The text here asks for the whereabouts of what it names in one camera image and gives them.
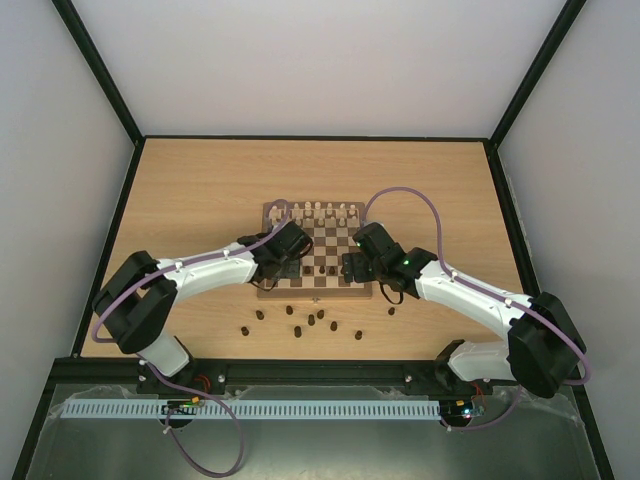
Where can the wooden chess board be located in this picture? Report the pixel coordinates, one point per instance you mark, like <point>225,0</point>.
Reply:
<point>330,242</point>

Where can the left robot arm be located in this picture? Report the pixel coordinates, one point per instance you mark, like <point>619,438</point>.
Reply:
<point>134,305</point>

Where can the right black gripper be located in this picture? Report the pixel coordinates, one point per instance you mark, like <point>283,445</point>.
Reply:
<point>354,266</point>

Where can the white slotted cable duct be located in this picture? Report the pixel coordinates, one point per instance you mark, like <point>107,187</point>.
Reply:
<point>253,409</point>

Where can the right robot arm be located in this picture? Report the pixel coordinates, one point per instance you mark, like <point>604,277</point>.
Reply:
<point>538,347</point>

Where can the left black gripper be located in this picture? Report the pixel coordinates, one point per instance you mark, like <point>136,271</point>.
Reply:
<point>295,269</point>

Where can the black aluminium frame rail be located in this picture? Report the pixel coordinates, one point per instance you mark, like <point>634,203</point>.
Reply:
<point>433,378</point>

